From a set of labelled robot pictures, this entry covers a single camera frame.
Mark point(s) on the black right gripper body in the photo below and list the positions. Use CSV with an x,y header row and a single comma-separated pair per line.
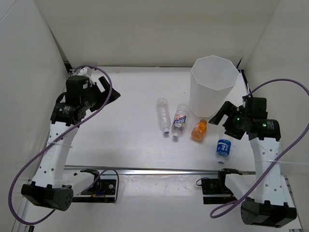
x,y
235,123

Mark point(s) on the white plastic bin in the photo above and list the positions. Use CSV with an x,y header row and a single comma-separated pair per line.
x,y
212,79

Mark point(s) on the blue label plastic bottle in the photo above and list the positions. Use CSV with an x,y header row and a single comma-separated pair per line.
x,y
223,148

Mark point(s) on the aluminium rail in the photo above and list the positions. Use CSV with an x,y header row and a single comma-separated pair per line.
x,y
142,171

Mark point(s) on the clear bottle with blue-white label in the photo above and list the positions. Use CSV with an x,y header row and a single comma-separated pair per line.
x,y
179,120

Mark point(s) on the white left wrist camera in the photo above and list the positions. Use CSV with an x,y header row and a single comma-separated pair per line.
x,y
85,71

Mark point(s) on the orange plastic bottle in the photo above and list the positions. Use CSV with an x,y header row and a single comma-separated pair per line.
x,y
199,131

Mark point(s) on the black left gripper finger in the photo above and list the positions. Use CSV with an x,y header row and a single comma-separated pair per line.
x,y
114,95
105,84

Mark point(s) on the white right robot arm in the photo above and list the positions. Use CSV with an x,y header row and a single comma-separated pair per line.
x,y
262,203

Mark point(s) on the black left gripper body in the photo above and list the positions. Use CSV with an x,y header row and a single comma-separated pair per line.
x,y
94,97

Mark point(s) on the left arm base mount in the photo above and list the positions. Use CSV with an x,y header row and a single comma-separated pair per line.
x,y
102,190

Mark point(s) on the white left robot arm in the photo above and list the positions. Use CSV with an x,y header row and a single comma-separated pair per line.
x,y
48,188

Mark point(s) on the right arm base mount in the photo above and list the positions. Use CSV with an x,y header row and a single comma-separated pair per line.
x,y
214,189

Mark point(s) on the clear plastic bottle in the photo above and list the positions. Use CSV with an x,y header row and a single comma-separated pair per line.
x,y
163,115

